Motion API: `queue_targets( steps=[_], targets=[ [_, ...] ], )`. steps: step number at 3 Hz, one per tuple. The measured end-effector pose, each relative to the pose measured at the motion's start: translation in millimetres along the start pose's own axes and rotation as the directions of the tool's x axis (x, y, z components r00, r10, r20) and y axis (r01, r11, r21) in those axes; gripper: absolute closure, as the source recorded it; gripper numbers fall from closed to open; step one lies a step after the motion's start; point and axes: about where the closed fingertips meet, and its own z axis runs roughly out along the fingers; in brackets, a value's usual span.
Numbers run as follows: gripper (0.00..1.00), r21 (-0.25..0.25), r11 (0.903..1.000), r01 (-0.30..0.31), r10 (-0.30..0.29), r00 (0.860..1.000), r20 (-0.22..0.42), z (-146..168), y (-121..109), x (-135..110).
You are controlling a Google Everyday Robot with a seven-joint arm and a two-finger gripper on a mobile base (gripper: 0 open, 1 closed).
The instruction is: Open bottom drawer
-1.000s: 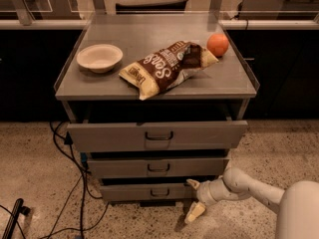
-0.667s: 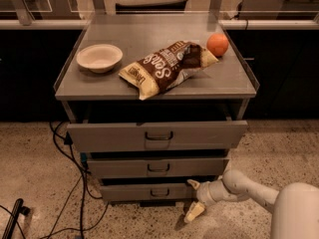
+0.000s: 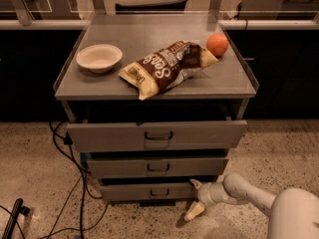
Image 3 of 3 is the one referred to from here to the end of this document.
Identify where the grey middle drawer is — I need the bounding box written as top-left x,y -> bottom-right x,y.
87,156 -> 228,178

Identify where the black stand leg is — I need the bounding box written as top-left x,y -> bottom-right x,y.
2,198 -> 30,239

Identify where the white paper bowl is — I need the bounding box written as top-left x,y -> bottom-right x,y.
76,44 -> 123,74

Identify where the black chair back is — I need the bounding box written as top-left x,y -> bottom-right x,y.
115,0 -> 188,14

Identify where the grey top drawer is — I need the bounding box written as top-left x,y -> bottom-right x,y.
67,120 -> 247,152

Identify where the black floor cable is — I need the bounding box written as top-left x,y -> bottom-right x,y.
39,120 -> 110,239

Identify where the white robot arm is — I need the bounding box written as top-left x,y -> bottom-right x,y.
184,173 -> 319,239

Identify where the grey bottom drawer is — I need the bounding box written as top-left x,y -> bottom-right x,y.
100,182 -> 197,202

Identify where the grey drawer cabinet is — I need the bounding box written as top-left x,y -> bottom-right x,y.
53,13 -> 260,207

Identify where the grey drawer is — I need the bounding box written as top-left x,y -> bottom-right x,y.
87,156 -> 228,178
67,120 -> 247,152
100,182 -> 197,202

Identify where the white counter rail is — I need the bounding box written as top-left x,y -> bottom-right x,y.
0,20 -> 319,30

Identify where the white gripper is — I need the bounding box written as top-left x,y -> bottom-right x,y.
184,178 -> 226,221

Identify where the orange fruit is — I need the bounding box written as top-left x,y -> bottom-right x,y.
206,34 -> 228,57

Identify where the brown yellow chip bag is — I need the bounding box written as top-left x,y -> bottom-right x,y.
119,41 -> 217,101

